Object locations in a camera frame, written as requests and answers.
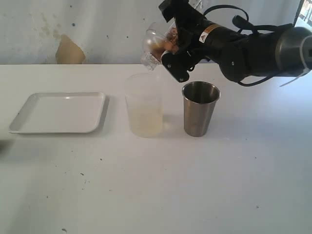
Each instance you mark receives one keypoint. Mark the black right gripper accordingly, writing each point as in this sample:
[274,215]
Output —
[198,43]

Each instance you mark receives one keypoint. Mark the frosted translucent plastic cup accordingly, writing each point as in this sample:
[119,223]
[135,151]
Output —
[144,104]

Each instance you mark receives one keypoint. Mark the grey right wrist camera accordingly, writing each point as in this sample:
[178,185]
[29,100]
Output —
[181,63]

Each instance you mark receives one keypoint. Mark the clear plastic dome lid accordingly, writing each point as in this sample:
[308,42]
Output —
[152,44]

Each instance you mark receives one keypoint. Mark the wooden pieces and coin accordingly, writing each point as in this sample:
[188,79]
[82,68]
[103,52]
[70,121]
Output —
[170,43]

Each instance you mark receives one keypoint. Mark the white rectangular plastic tray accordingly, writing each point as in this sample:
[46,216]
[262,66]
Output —
[59,113]

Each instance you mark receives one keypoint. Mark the clear measuring cup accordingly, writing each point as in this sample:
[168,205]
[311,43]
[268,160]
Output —
[186,19]

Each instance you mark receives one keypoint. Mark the stainless steel cup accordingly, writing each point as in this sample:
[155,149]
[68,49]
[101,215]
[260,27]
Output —
[199,100]

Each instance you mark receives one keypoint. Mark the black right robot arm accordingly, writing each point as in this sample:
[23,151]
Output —
[264,51]

